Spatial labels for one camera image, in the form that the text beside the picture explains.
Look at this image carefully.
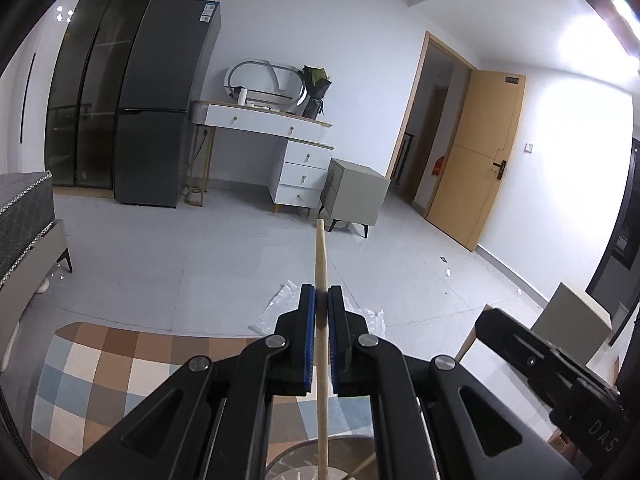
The dark glass cabinet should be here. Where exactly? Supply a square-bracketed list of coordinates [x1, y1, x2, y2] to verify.
[44, 0, 173, 191]

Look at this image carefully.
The checkered tablecloth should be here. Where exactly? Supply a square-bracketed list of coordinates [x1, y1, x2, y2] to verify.
[30, 322, 381, 480]

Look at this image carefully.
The black cabinet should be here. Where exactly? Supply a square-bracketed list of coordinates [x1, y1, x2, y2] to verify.
[585, 137, 640, 311]

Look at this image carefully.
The wooden door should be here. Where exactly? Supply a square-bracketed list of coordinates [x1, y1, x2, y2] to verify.
[425, 69, 527, 252]

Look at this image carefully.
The beige box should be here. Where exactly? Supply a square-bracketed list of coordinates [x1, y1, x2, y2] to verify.
[530, 282, 613, 351]

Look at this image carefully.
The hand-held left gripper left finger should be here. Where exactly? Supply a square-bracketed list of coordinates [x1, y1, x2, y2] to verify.
[59, 284, 317, 480]

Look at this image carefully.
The beige nightstand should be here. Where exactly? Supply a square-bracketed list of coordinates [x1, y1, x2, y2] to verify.
[318, 157, 392, 239]

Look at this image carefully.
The grey refrigerator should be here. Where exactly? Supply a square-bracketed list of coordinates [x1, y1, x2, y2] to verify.
[114, 0, 222, 209]

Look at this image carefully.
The clear grey utensil holder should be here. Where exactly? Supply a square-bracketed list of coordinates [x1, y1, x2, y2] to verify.
[265, 437, 376, 480]

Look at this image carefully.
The wooden door frame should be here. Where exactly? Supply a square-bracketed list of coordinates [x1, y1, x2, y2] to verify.
[387, 30, 473, 221]

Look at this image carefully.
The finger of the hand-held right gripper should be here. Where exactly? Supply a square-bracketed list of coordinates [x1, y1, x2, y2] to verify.
[474, 307, 592, 412]

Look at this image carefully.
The oval mirror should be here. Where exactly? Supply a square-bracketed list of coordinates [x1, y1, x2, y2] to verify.
[223, 60, 307, 107]

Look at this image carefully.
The white dressing table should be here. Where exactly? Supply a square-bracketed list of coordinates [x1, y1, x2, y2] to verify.
[184, 100, 335, 217]

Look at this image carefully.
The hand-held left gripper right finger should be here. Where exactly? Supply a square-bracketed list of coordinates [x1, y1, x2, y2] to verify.
[327, 285, 585, 480]

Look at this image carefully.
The grey bed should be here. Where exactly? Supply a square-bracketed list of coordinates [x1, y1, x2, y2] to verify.
[0, 170, 74, 376]

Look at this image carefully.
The clear bubble wrap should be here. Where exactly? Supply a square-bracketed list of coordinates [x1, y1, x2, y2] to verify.
[249, 280, 386, 341]

